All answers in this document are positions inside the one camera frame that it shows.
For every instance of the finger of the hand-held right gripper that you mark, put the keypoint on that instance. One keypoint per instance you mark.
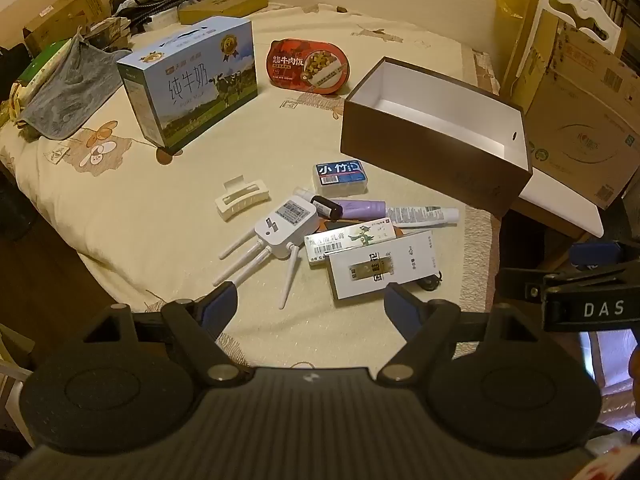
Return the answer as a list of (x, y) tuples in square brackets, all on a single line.
[(522, 285), (595, 254)]

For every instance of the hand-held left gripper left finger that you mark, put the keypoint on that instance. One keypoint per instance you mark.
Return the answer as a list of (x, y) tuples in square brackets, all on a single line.
[(223, 302)]

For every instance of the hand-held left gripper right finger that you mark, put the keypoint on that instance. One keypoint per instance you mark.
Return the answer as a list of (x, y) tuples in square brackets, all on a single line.
[(397, 306)]

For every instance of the white and gold box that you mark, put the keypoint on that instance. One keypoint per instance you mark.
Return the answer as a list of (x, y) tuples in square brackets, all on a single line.
[(380, 266)]

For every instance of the green white ointment box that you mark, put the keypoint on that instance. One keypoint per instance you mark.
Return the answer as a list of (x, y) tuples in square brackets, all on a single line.
[(350, 241)]

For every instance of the white labelled tube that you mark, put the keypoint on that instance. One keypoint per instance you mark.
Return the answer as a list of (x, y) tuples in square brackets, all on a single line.
[(420, 214)]

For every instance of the white router with antennas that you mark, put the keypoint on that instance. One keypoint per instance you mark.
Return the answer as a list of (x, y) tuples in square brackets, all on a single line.
[(280, 225)]

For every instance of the white hair claw clip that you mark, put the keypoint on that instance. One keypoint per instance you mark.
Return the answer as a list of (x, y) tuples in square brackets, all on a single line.
[(245, 202)]

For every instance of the purple tube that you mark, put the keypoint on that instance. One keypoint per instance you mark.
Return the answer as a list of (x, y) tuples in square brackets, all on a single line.
[(360, 209)]

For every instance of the orange gadget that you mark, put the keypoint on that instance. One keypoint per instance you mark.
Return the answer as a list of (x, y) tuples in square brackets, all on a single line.
[(329, 225)]

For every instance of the brown spray bottle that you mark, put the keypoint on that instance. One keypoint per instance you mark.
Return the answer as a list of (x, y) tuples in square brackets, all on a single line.
[(325, 206)]

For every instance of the clear floss box blue label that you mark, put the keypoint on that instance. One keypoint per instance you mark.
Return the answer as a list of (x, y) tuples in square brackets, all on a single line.
[(340, 176)]

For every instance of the large brown cardboard box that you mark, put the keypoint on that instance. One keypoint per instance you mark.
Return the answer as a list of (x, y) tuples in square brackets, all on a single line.
[(585, 110)]

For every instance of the tall cardboard sheet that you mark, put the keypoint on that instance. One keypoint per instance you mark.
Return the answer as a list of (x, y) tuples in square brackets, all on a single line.
[(530, 60)]

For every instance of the blue milk carton box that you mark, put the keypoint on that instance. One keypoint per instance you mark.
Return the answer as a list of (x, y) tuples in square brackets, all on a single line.
[(190, 85)]

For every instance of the red instant rice bowl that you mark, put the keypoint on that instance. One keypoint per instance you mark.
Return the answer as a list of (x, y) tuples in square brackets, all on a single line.
[(300, 65)]

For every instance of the white wooden chair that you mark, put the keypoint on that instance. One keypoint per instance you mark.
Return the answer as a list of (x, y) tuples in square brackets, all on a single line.
[(575, 0)]

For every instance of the dark metal rack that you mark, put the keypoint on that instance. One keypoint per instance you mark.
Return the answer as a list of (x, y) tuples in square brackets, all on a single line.
[(620, 0)]

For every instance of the grey cloth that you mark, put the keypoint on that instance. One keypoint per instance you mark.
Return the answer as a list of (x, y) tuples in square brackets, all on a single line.
[(70, 90)]

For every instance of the olive flat box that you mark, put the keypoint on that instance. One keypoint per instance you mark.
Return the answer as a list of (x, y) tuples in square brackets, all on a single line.
[(220, 7)]

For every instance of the green and white box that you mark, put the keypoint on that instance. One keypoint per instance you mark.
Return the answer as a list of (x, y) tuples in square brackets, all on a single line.
[(40, 65)]

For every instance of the plain cardboard box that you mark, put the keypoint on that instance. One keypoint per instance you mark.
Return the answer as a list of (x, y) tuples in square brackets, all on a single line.
[(60, 15)]

